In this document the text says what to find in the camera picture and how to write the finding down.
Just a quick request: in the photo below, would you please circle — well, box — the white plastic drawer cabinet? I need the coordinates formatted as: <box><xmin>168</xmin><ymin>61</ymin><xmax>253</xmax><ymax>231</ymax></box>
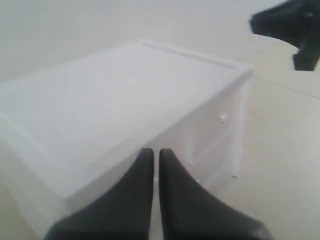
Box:
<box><xmin>0</xmin><ymin>40</ymin><xmax>252</xmax><ymax>210</ymax></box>

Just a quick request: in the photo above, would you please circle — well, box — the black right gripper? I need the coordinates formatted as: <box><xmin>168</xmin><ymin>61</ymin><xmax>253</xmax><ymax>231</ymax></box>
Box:
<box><xmin>249</xmin><ymin>0</ymin><xmax>320</xmax><ymax>72</ymax></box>

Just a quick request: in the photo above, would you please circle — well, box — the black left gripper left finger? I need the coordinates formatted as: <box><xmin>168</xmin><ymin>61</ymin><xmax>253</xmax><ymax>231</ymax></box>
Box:
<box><xmin>44</xmin><ymin>148</ymin><xmax>155</xmax><ymax>240</ymax></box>

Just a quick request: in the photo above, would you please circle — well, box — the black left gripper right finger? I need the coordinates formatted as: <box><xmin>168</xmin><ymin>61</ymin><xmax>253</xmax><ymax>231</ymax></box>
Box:
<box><xmin>158</xmin><ymin>148</ymin><xmax>274</xmax><ymax>240</ymax></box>

